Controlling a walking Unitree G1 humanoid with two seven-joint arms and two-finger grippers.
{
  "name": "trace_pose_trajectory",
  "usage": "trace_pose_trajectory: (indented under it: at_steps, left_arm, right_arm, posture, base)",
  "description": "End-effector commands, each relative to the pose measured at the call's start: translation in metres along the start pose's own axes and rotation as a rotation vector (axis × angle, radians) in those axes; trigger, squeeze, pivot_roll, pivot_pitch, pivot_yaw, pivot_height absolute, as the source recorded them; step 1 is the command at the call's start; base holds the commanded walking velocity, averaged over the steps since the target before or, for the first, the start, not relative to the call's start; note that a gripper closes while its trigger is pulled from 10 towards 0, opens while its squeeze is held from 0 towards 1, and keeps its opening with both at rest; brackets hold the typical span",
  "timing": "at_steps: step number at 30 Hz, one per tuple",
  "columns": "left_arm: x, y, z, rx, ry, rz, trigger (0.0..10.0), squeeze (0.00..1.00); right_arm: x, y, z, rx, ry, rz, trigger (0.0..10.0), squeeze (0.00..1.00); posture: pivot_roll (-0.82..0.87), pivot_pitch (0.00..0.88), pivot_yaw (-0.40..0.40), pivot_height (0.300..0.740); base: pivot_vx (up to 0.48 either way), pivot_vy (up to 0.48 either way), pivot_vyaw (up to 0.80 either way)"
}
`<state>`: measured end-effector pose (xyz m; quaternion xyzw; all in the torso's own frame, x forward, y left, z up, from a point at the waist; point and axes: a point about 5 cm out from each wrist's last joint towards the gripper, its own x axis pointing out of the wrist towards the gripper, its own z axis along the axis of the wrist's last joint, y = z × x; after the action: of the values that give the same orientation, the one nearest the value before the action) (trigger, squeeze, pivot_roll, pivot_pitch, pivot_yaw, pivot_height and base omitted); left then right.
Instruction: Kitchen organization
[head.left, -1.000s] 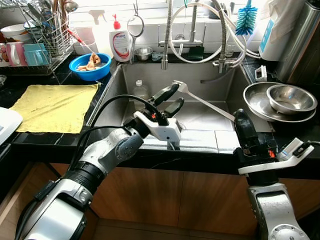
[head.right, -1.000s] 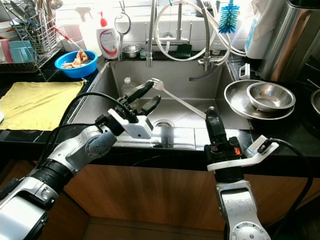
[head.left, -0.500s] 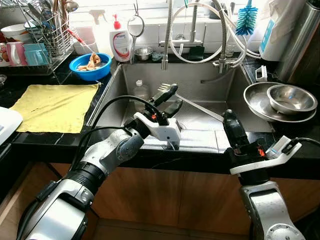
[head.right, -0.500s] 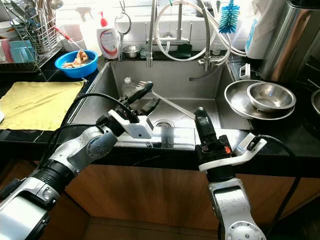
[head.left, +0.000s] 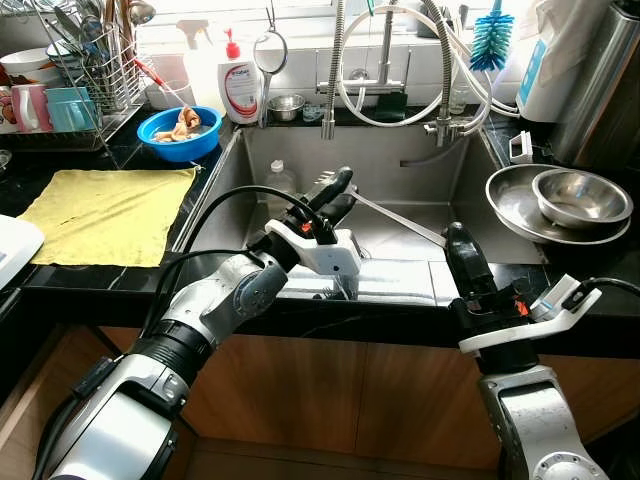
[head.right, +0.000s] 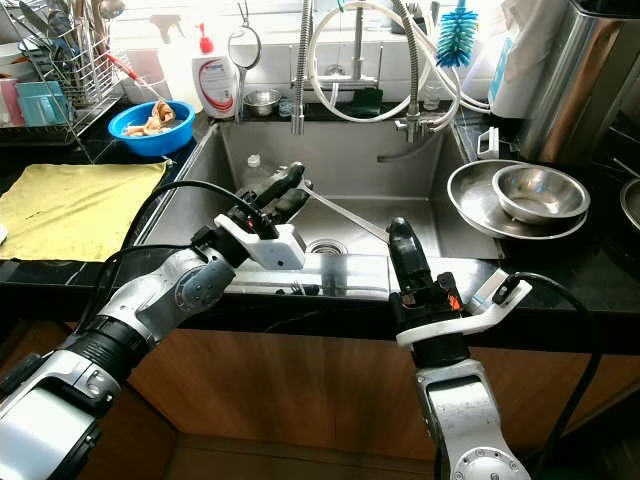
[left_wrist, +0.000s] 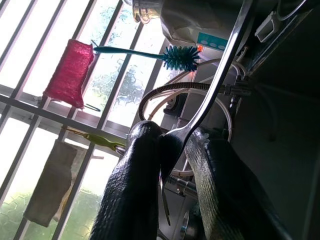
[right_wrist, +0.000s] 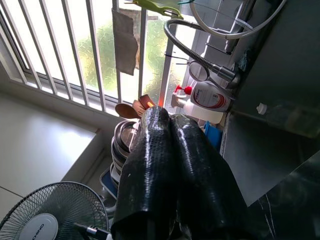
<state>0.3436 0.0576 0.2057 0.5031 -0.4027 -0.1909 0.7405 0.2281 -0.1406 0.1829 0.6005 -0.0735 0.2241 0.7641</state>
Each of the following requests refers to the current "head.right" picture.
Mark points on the white purifier blue label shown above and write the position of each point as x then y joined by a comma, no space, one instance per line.
520,65

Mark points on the pink mug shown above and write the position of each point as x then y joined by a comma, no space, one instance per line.
10,100

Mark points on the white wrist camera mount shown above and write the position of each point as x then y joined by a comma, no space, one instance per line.
275,250
485,305

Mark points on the steel sink drain strainer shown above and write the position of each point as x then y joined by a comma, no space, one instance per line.
328,247

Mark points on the clear plastic bottle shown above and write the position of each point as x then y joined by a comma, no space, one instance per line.
257,172

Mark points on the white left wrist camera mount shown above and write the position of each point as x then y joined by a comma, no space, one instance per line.
275,250

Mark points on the steel pan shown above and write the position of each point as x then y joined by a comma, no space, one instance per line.
632,205

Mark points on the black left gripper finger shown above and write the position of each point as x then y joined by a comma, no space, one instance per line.
290,207
282,182

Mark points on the stainless steel sink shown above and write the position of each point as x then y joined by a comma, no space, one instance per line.
360,165

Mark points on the teal rag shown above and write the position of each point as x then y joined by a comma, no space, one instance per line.
288,107

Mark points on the white spray bottle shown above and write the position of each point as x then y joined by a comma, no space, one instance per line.
170,65

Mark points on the tan food pieces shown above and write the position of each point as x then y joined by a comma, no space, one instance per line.
157,118

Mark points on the yellow cloth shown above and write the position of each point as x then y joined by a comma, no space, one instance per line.
75,210

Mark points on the steel spatula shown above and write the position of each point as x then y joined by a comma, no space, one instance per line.
345,213

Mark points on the steel dish rack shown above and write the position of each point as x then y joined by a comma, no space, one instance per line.
60,135

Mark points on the large steel basin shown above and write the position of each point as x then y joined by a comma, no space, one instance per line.
470,200

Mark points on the brown wooden sink cabinet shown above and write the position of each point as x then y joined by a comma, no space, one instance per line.
310,400

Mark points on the white scrub brush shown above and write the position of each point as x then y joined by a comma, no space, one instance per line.
498,143

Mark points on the white red pump soap bottle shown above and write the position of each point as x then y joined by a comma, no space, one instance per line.
215,88

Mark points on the teal bottle brush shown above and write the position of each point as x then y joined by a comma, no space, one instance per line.
456,38

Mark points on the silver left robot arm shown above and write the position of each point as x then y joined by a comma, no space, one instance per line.
170,290

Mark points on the small steel bowl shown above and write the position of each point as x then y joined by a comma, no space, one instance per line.
263,102

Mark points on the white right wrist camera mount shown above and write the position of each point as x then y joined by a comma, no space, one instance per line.
485,305

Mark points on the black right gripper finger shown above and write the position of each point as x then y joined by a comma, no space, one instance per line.
408,250

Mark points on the blue plastic bowl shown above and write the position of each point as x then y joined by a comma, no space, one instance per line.
155,145

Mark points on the round steel strainer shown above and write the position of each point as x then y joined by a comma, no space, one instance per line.
244,45

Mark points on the steel pull-down faucet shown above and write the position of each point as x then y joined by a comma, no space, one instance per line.
298,110

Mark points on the steel ladle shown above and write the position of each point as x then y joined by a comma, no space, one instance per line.
110,8

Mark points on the green scouring sponge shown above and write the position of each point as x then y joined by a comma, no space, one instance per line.
367,98

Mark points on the teal plastic cup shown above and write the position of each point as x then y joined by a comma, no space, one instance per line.
45,105

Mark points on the white bowl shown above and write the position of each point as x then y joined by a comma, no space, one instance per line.
15,62

